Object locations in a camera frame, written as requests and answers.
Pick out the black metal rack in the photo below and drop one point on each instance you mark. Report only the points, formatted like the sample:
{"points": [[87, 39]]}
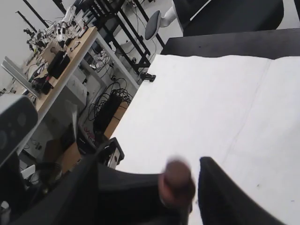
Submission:
{"points": [[131, 35]]}

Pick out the black box on desk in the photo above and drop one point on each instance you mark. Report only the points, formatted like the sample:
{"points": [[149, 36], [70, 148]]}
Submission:
{"points": [[58, 64]]}

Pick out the black office chair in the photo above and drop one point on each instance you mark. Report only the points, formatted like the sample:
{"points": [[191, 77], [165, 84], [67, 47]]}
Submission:
{"points": [[234, 16]]}

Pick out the black and silver table clamp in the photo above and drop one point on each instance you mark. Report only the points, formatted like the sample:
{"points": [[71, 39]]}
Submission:
{"points": [[114, 152]]}

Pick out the brown cylindrical sleeve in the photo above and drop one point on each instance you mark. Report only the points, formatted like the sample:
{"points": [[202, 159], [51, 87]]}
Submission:
{"points": [[177, 182]]}

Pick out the wooden desk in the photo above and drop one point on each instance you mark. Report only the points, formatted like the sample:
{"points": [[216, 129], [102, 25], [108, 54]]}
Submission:
{"points": [[70, 63]]}

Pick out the grey round stool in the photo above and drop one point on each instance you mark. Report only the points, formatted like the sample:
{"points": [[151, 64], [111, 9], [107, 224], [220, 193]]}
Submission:
{"points": [[152, 25]]}

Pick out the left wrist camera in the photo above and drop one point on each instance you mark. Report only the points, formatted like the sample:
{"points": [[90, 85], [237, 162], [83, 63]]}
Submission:
{"points": [[14, 124]]}

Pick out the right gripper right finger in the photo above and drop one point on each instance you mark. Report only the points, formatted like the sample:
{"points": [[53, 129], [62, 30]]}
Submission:
{"points": [[225, 199]]}

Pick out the aluminium profile bar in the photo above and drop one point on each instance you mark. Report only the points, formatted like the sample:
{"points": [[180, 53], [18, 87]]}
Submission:
{"points": [[20, 77]]}

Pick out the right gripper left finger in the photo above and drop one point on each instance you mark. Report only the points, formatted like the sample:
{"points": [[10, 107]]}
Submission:
{"points": [[122, 199]]}

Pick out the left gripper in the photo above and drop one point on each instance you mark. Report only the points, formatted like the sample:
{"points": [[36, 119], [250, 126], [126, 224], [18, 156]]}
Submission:
{"points": [[10, 182]]}

